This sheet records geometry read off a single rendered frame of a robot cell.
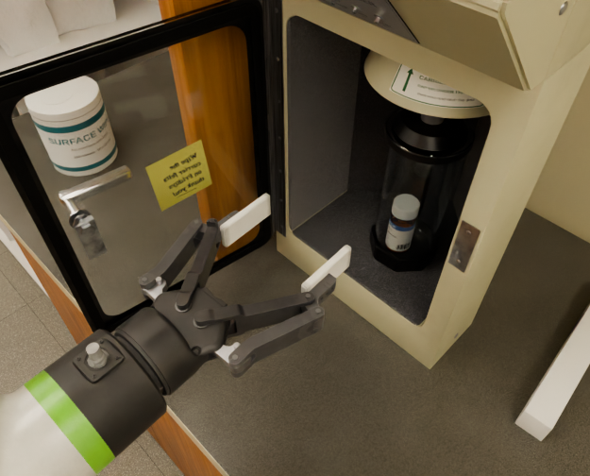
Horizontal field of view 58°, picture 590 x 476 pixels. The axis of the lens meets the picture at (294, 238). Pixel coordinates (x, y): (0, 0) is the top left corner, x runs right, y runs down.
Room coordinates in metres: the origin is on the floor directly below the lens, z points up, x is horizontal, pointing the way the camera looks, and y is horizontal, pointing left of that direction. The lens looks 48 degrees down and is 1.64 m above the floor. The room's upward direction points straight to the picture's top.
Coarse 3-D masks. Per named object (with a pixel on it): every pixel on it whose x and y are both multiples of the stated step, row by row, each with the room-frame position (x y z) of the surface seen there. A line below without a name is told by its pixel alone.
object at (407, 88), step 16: (368, 64) 0.53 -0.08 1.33; (384, 64) 0.51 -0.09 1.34; (400, 64) 0.49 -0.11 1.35; (368, 80) 0.51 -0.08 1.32; (384, 80) 0.49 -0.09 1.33; (400, 80) 0.48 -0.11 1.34; (416, 80) 0.47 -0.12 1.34; (432, 80) 0.47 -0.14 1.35; (384, 96) 0.48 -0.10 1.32; (400, 96) 0.47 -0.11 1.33; (416, 96) 0.46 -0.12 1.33; (432, 96) 0.46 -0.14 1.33; (448, 96) 0.46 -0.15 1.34; (464, 96) 0.45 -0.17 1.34; (432, 112) 0.45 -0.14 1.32; (448, 112) 0.45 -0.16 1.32; (464, 112) 0.45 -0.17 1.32; (480, 112) 0.45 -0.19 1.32
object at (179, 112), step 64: (128, 64) 0.47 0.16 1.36; (192, 64) 0.51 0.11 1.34; (64, 128) 0.43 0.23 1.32; (128, 128) 0.46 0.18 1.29; (192, 128) 0.51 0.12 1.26; (64, 192) 0.41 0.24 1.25; (128, 192) 0.45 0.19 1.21; (192, 192) 0.50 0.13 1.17; (256, 192) 0.56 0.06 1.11; (128, 256) 0.44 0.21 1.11; (192, 256) 0.49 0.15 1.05
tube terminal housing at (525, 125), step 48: (288, 0) 0.57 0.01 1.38; (576, 0) 0.37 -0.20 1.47; (384, 48) 0.47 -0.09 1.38; (576, 48) 0.40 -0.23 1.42; (480, 96) 0.40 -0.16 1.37; (528, 96) 0.37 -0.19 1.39; (528, 144) 0.38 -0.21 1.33; (288, 192) 0.57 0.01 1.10; (480, 192) 0.38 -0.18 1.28; (528, 192) 0.43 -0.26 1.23; (288, 240) 0.57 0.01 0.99; (480, 240) 0.37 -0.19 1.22; (336, 288) 0.49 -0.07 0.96; (480, 288) 0.42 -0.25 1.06; (432, 336) 0.37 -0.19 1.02
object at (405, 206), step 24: (408, 144) 0.50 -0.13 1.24; (408, 168) 0.50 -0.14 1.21; (432, 168) 0.49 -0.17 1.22; (456, 168) 0.50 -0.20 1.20; (384, 192) 0.52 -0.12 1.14; (408, 192) 0.49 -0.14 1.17; (432, 192) 0.49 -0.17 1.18; (384, 216) 0.51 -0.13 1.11; (408, 216) 0.49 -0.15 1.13; (432, 216) 0.49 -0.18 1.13; (384, 240) 0.50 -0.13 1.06; (408, 240) 0.49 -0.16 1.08; (432, 240) 0.50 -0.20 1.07
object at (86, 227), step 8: (80, 216) 0.41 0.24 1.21; (88, 216) 0.41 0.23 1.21; (80, 224) 0.40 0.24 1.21; (88, 224) 0.40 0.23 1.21; (80, 232) 0.40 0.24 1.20; (88, 232) 0.40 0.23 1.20; (96, 232) 0.41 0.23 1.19; (88, 240) 0.40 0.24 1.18; (96, 240) 0.40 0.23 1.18; (88, 248) 0.40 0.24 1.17; (96, 248) 0.40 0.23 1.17; (104, 248) 0.41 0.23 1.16; (88, 256) 0.39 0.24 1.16; (96, 256) 0.40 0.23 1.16
